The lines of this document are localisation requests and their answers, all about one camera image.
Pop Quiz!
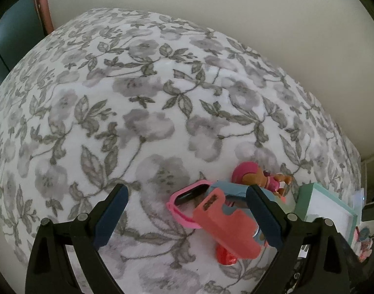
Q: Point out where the teal rimmed white tray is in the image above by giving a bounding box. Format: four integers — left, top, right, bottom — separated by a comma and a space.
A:
294, 183, 358, 245

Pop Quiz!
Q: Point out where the pink smartwatch band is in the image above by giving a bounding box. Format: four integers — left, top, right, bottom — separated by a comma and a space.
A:
166, 179, 212, 230

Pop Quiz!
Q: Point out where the pink board by wall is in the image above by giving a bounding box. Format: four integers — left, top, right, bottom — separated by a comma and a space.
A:
34, 0, 54, 35

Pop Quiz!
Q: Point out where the floral grey white blanket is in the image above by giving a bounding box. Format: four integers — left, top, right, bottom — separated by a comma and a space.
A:
0, 8, 361, 293

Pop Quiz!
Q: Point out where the black box on floor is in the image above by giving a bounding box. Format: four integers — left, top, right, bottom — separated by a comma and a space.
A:
362, 203, 374, 222

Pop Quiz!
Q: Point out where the colourful clutter pile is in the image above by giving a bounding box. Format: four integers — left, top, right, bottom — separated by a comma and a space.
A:
353, 227, 373, 262

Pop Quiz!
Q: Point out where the pink brown puppy figure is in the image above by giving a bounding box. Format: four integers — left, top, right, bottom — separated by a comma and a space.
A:
231, 161, 292, 202

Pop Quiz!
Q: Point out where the coral blue folding toy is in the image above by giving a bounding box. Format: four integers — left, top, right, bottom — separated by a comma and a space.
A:
193, 181, 261, 259

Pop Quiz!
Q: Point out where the white router box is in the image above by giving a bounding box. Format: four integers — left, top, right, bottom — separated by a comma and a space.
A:
352, 188, 365, 218

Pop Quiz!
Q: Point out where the dark teal cabinet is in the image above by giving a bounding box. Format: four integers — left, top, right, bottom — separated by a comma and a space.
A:
0, 0, 46, 85

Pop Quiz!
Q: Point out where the red Lion small bottle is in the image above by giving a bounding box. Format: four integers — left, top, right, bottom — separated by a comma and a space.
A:
215, 226, 267, 266

